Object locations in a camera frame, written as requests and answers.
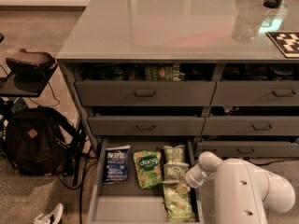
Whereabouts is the blue Kettle chip bag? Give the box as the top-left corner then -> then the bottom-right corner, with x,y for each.
103,145 -> 130,184

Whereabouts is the top right drawer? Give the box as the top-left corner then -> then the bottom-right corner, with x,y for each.
212,63 -> 299,106

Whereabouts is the middle left drawer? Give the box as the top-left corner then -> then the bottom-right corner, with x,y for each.
87,110 -> 205,136

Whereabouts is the black backpack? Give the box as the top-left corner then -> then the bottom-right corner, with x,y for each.
6,106 -> 80,175

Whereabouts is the black floor cable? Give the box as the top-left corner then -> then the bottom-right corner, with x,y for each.
249,157 -> 299,167

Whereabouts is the green Dang chip bag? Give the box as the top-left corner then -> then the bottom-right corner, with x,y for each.
133,150 -> 163,189

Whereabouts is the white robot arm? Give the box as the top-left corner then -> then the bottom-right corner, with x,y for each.
177,151 -> 296,224

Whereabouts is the green chip bag in top drawer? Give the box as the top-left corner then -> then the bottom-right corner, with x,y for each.
145,63 -> 185,81

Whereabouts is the grey cabinet frame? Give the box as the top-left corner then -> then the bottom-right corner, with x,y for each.
59,59 -> 298,150

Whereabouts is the top left drawer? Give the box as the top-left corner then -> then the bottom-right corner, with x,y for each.
73,63 -> 215,107

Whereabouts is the middle right drawer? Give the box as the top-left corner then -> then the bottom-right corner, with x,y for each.
202,106 -> 299,136

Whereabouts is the bottom right drawer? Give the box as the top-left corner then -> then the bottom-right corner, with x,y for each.
193,136 -> 299,158

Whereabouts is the white shoe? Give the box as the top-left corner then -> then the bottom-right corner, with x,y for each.
34,203 -> 64,224

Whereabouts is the green Kettle jalapeno chip bag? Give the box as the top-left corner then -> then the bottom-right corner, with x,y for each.
163,181 -> 195,222

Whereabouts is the black device on side table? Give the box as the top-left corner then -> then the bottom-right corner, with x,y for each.
6,49 -> 55,79

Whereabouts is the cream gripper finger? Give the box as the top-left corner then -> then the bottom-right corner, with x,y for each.
176,180 -> 191,194

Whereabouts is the black white fiducial marker board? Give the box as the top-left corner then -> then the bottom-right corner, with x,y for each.
266,31 -> 299,58

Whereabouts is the rear green Kettle chip bag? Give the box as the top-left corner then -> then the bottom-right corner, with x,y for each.
164,145 -> 186,162

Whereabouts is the open bottom left drawer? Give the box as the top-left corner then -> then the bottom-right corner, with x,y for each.
87,138 -> 204,224

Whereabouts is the middle green Kettle chip bag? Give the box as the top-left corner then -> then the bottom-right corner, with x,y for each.
164,162 -> 189,180

